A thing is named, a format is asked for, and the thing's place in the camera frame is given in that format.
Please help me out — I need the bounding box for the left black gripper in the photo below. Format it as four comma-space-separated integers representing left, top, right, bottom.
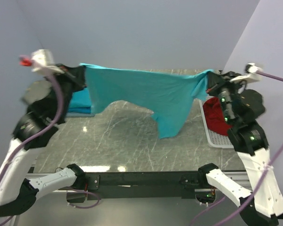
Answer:
43, 62, 87, 121

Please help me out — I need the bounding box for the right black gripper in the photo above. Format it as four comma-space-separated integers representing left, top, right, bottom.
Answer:
206, 71, 247, 124

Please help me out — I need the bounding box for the turquoise t-shirt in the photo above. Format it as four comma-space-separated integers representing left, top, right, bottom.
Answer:
84, 64, 210, 139

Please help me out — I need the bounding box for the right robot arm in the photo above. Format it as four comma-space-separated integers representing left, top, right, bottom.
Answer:
197, 72, 283, 226

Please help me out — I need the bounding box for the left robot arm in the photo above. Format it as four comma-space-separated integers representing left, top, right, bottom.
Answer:
0, 64, 86, 217

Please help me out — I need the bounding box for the folded blue t-shirt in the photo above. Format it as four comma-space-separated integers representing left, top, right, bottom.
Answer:
68, 88, 92, 114

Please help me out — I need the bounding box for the red t-shirt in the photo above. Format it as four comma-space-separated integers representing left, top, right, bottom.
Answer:
203, 97, 232, 136

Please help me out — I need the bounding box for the folded grey t-shirt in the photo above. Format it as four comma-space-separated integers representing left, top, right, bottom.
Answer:
66, 112, 95, 118

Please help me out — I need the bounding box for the white plastic basket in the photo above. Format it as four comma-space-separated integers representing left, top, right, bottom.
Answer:
199, 96, 233, 149

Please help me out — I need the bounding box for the black base beam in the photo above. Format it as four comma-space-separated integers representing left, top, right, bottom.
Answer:
70, 171, 212, 199

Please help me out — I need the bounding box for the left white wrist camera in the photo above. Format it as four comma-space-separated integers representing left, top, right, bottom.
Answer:
19, 49, 64, 74

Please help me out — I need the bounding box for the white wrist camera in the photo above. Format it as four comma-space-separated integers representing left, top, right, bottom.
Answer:
19, 49, 64, 74
230, 63, 263, 83

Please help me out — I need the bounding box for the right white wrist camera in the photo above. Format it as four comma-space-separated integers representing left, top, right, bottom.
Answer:
230, 63, 263, 83

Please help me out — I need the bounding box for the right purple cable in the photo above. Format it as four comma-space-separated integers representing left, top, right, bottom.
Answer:
188, 70, 283, 226

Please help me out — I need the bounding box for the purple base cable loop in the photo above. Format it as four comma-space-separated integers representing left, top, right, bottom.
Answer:
67, 188, 105, 210

